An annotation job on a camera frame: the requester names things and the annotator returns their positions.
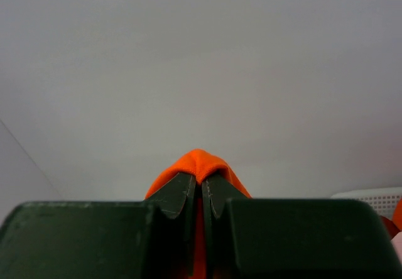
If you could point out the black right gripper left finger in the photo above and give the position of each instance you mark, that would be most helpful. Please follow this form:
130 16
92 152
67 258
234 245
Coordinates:
152 238

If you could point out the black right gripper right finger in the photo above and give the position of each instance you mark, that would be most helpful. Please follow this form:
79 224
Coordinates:
293 238

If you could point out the orange t shirt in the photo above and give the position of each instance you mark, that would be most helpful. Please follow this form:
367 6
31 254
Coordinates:
397 215
200 164

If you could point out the white plastic basket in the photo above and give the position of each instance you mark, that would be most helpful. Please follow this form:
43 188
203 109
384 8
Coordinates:
382 200

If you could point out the dark red t shirt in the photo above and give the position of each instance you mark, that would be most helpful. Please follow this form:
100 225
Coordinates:
390 226

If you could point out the pink t shirt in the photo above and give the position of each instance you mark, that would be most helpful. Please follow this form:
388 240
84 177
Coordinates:
397 245

